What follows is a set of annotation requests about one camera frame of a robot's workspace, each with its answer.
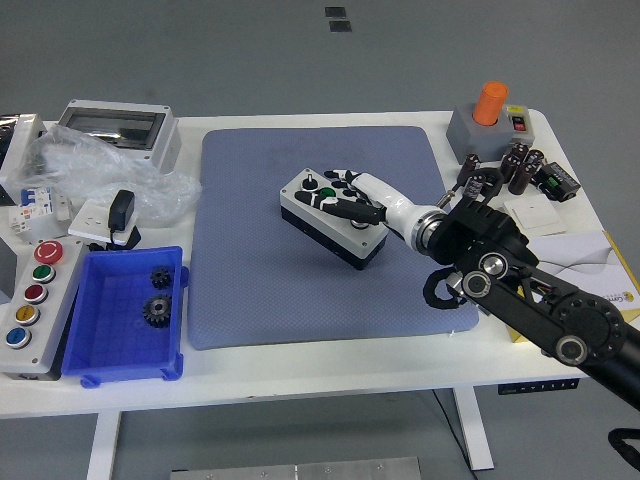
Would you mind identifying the orange cylinder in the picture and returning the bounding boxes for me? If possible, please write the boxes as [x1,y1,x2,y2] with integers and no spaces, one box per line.
[472,81,510,126]

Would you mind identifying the white table leg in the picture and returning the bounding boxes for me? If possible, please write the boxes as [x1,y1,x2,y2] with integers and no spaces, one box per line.
[85,412,124,480]
[452,387,496,471]

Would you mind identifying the blue-grey fabric mat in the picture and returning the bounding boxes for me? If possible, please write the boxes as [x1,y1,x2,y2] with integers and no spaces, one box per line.
[187,125,480,351]

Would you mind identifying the grey five-button control box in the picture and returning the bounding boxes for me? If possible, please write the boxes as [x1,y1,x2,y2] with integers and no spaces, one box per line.
[0,238,89,382]

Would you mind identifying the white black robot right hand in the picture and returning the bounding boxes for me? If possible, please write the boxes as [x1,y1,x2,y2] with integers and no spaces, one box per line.
[308,168,431,249]

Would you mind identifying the black table control panel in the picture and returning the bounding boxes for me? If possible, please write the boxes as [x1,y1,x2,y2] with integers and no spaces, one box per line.
[497,378,581,396]

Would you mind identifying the small black gear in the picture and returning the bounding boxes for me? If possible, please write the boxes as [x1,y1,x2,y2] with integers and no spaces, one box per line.
[149,267,175,291]

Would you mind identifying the white yellow-edged flat box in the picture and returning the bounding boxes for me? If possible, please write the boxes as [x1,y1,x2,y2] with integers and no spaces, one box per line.
[504,229,640,345]

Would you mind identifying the white wall switch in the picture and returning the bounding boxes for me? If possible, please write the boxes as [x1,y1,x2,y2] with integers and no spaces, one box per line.
[501,193,568,237]

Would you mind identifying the grey base block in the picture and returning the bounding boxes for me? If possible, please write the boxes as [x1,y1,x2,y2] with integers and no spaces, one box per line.
[446,102,514,164]

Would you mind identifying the white wall socket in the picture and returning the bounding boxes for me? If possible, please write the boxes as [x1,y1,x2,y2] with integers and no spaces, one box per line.
[67,199,124,240]

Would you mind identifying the white open enclosure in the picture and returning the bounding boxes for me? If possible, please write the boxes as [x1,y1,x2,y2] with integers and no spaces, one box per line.
[0,113,49,201]

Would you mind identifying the black power adapter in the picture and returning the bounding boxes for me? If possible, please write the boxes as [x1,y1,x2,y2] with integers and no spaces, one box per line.
[88,188,144,252]

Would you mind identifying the grey rocker switch box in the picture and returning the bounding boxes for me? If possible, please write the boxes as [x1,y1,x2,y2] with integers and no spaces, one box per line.
[503,103,535,146]

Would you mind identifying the grey metal plate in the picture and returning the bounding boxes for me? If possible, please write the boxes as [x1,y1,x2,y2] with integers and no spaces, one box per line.
[169,455,424,480]

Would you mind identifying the black module green terminals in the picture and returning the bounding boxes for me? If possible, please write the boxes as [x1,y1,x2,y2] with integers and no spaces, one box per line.
[532,160,581,203]

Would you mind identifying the large black gear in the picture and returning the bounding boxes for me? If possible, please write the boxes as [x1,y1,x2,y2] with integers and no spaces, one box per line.
[141,294,174,330]

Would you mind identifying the blue plastic bin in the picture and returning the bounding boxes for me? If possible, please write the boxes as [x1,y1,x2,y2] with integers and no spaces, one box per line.
[60,244,190,389]

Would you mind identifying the grey windowed distribution box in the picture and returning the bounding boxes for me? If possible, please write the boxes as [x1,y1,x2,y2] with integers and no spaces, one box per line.
[56,98,181,175]

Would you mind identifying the grey four-button control box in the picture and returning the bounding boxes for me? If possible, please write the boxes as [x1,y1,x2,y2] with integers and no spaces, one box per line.
[278,168,389,272]

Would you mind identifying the clear plastic bag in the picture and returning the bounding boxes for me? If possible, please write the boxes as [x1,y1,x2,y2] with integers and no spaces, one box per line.
[18,123,202,224]

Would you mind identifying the white circuit breaker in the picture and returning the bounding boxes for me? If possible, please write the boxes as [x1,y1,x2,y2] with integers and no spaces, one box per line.
[8,184,56,236]

